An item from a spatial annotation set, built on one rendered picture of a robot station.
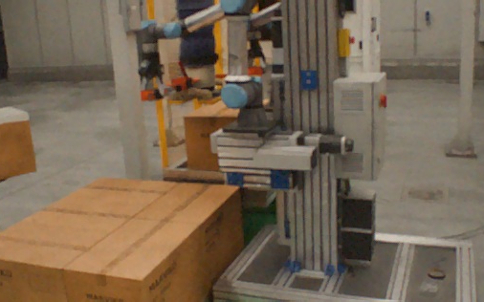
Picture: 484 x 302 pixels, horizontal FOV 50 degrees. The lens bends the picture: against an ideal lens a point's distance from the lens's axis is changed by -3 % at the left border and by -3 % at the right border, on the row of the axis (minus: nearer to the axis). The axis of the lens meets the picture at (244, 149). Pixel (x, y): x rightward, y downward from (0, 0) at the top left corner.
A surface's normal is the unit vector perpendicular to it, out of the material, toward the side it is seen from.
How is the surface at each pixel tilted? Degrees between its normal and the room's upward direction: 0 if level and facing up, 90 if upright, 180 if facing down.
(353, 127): 90
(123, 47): 90
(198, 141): 90
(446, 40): 90
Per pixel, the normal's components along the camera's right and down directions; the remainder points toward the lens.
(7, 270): -0.33, 0.26
